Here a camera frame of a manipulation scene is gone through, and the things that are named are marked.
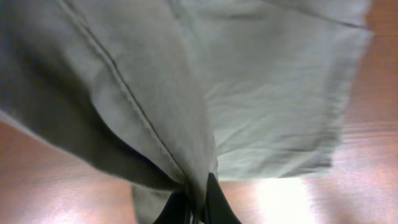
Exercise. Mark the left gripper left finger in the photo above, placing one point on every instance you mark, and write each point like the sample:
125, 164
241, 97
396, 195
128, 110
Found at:
176, 211

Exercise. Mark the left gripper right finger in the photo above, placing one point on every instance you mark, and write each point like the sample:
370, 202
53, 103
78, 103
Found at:
217, 209

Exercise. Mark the khaki green shorts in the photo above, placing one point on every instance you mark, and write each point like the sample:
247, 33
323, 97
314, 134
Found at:
162, 93

